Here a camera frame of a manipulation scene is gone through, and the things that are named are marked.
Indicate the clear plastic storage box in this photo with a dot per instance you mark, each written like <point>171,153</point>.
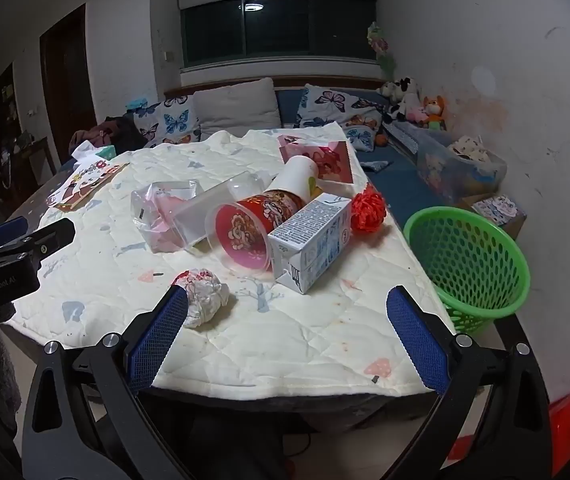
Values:
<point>445,175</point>

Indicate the small butterfly print pillow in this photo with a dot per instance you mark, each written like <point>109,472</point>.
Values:
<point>175,122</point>

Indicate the red plastic cup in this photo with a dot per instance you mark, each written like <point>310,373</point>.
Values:
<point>245,230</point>

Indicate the cardboard box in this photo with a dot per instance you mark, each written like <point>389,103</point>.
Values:
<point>515,225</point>

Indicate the clear plastic bag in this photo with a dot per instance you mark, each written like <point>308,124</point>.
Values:
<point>157,220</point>

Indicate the flower wall decoration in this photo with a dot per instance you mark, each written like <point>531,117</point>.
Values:
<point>380,45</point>

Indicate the teal packet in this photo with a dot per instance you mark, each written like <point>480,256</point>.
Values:
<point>136,104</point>

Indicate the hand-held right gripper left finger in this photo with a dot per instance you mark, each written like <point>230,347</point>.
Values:
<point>160,340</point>

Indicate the grey pillow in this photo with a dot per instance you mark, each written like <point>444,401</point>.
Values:
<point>237,107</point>

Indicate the blue patterned cloth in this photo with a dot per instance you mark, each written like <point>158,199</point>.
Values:
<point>377,165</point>

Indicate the crumpled white paper ball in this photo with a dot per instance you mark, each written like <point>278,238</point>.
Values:
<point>205,295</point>

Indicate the flat picture box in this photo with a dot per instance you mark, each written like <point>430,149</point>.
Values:
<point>85,185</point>

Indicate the large butterfly print pillow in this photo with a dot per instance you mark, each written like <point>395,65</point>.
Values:
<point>335,102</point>

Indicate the green plastic basket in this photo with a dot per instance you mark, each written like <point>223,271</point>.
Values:
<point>510,280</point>

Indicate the blue dotted cloth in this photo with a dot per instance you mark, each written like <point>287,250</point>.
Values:
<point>400,136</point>

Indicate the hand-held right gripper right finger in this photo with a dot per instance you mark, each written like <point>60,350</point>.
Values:
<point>415,340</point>

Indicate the white blue milk carton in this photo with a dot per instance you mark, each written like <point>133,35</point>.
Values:
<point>310,240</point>

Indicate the wooden chair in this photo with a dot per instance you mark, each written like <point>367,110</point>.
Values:
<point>35,160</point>

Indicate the white paper cup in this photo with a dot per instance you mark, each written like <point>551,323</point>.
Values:
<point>292,177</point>

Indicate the maroon cloth bag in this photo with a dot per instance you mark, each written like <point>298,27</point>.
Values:
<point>87,137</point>

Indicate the patterned white cloth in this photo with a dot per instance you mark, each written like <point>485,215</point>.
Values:
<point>472,150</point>

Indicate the cartoon print box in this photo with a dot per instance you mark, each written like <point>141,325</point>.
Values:
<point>497,209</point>

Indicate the dark wooden door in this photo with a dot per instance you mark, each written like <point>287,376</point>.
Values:
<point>67,85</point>

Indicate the red ribbon flower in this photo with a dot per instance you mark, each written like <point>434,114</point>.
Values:
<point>367,210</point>

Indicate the black cloth pile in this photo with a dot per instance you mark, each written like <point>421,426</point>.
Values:
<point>125,132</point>

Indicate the green tissue pack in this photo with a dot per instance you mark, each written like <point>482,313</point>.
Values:
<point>104,151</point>

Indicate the pink snack packet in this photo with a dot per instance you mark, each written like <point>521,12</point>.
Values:
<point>332,160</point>

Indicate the pink plush toy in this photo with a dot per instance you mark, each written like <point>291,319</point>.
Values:
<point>416,114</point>

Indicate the small orange ball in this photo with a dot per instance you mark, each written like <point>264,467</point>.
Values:
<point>381,141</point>

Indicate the blue mattress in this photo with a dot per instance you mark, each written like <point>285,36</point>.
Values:
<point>400,185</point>

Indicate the orange fox plush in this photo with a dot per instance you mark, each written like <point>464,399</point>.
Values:
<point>435,110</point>

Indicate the dark window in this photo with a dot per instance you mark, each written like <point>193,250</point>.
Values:
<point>285,32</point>

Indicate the black white cow plush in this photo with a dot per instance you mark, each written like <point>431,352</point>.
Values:
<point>402,92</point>

